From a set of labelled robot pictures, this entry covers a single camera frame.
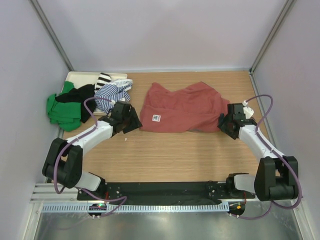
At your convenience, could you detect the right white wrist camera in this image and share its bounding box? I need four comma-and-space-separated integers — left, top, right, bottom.
242, 100, 254, 119

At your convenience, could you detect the aluminium front rail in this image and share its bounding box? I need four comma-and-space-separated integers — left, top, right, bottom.
29, 180, 305, 204

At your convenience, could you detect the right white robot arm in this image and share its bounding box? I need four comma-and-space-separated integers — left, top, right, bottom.
218, 103, 299, 201

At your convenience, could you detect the blue white striped tank top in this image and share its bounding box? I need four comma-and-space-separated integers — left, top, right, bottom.
94, 79, 133, 113

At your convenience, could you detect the black white striped tank top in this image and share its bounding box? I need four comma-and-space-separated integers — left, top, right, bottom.
94, 72, 112, 91

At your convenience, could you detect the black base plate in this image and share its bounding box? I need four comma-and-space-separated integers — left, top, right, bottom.
92, 180, 255, 215

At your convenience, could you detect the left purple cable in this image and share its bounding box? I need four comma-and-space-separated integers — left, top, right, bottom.
53, 96, 128, 217

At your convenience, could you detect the red tank top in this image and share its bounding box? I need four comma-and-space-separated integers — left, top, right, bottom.
139, 82, 230, 133

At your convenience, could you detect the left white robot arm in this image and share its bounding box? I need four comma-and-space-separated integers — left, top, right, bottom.
42, 100, 142, 200

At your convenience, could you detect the slotted cable duct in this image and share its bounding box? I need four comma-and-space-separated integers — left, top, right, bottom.
41, 202, 229, 213

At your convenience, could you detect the cream plastic tray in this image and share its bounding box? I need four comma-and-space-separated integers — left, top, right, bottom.
65, 72, 128, 115

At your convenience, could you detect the green tank top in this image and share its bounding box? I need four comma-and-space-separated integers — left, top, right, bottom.
46, 81, 82, 132

